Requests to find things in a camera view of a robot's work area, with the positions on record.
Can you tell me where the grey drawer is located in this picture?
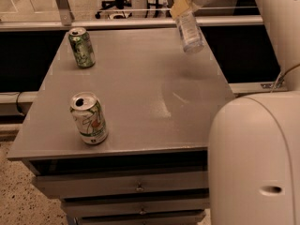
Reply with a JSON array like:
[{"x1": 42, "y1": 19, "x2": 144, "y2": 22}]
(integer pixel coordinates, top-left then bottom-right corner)
[
  {"x1": 79, "y1": 210, "x2": 205, "y2": 225},
  {"x1": 34, "y1": 171, "x2": 208, "y2": 199},
  {"x1": 62, "y1": 199, "x2": 210, "y2": 218}
]

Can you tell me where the green soda can far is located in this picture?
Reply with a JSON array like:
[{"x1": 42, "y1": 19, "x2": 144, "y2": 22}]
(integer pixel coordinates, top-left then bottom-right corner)
[{"x1": 68, "y1": 27, "x2": 96, "y2": 68}]

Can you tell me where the clear plastic water bottle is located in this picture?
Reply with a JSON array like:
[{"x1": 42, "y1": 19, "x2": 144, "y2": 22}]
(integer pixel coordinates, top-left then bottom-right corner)
[{"x1": 175, "y1": 10, "x2": 204, "y2": 53}]

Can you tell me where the metal window rail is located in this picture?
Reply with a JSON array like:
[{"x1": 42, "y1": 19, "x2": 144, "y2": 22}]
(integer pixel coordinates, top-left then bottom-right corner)
[{"x1": 0, "y1": 15, "x2": 263, "y2": 32}]

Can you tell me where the white green soda can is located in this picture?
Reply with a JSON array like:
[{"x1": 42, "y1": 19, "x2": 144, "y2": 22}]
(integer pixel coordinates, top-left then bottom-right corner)
[{"x1": 70, "y1": 92, "x2": 108, "y2": 144}]

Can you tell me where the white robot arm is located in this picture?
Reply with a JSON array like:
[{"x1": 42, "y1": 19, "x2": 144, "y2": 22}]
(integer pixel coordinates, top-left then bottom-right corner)
[{"x1": 208, "y1": 0, "x2": 300, "y2": 225}]

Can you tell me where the grey drawer cabinet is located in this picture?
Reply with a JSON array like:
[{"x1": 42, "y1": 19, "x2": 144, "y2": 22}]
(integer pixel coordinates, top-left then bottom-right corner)
[{"x1": 7, "y1": 27, "x2": 236, "y2": 225}]

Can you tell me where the left metal bracket post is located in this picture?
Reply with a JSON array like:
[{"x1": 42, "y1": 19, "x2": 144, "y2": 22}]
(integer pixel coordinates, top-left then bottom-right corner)
[{"x1": 55, "y1": 0, "x2": 73, "y2": 26}]

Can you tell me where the middle grey drawer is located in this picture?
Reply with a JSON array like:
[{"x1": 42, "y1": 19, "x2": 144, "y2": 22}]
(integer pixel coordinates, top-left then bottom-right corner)
[{"x1": 62, "y1": 199, "x2": 210, "y2": 218}]

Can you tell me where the bottom grey drawer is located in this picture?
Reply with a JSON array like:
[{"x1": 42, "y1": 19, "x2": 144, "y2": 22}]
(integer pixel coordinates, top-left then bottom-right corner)
[{"x1": 79, "y1": 210, "x2": 205, "y2": 225}]

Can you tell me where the grey floor pipe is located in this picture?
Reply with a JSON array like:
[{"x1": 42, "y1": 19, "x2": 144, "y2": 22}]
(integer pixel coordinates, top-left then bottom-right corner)
[{"x1": 0, "y1": 92, "x2": 38, "y2": 116}]

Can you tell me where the top grey drawer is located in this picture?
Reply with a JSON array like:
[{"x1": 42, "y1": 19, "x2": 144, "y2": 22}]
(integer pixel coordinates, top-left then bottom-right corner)
[{"x1": 34, "y1": 171, "x2": 208, "y2": 199}]

